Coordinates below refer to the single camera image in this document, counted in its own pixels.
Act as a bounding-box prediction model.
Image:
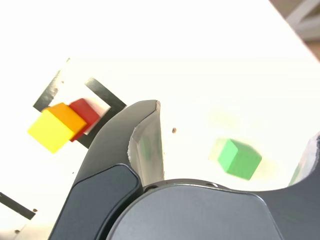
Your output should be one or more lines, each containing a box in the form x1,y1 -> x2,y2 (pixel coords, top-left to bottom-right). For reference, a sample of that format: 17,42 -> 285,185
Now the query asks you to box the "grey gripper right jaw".
106,131 -> 320,240

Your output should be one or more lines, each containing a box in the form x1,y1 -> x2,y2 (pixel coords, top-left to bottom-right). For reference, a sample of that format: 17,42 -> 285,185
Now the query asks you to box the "black tape square outline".
32,69 -> 128,150

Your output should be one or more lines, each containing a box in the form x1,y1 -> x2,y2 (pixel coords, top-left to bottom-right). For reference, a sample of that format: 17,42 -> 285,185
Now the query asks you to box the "yellow cube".
26,102 -> 89,155

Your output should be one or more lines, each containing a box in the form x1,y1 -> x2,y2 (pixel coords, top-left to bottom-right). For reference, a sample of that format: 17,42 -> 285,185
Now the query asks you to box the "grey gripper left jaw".
48,99 -> 166,240

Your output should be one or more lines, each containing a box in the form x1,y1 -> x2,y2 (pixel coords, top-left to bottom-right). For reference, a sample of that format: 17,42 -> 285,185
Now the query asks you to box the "green cube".
216,138 -> 263,182

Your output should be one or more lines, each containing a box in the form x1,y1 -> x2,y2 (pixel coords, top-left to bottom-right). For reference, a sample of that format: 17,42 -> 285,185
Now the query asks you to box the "white metal frame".
284,0 -> 320,43

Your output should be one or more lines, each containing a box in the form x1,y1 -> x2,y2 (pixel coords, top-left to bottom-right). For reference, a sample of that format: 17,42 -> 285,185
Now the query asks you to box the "red cube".
68,98 -> 101,143

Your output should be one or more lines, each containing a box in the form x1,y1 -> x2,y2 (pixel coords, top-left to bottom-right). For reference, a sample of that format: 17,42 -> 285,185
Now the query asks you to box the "black tape strip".
0,191 -> 36,221

